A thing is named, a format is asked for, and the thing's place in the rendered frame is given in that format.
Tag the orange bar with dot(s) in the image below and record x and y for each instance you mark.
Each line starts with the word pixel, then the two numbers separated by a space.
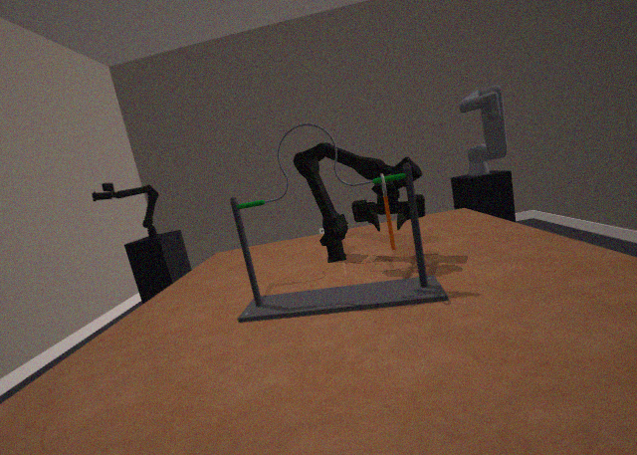
pixel 387 212

